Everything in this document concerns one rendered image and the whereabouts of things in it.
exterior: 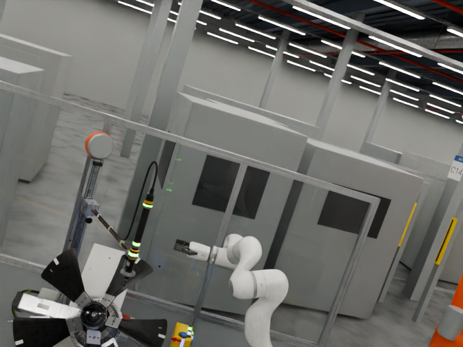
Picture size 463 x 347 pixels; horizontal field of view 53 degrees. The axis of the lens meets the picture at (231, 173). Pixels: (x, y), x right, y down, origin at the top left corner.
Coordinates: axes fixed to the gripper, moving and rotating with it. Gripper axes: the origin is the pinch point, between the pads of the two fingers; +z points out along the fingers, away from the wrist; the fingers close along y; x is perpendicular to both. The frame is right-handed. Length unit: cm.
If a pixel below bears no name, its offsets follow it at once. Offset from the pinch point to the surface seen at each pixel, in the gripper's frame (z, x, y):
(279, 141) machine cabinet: -71, 43, 278
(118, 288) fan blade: 21.6, -32.8, 7.2
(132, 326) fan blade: 9.6, -45.5, -0.6
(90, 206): 53, -9, 46
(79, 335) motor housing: 33, -60, 3
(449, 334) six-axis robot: -284, -85, 213
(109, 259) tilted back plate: 34, -33, 39
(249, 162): -27, 39, 71
